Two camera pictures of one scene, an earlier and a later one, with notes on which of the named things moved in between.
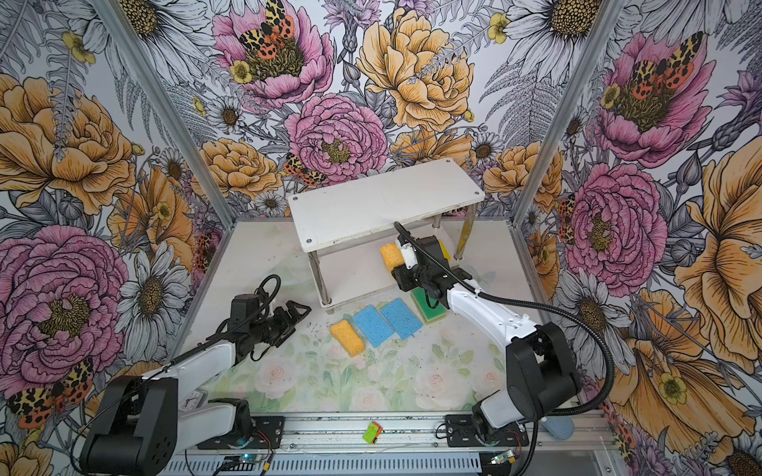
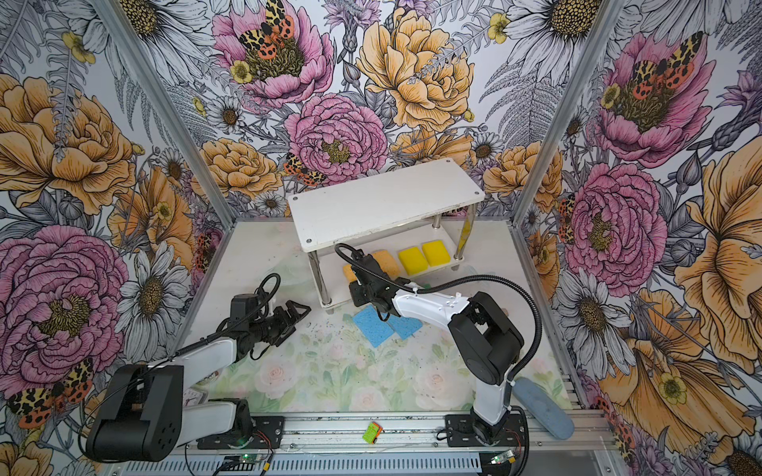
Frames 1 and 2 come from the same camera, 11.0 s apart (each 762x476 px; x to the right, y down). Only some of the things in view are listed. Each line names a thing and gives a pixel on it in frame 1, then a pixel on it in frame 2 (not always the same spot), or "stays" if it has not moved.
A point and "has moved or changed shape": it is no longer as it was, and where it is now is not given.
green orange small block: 372,432 stays
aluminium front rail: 422,434 stays
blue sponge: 401,318 stays
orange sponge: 343,332 → 349,274
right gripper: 401,278 → 357,299
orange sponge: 392,256 has moved or changed shape
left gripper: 288,324 stays
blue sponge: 373,325 stays
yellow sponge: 444,250 has moved or changed shape
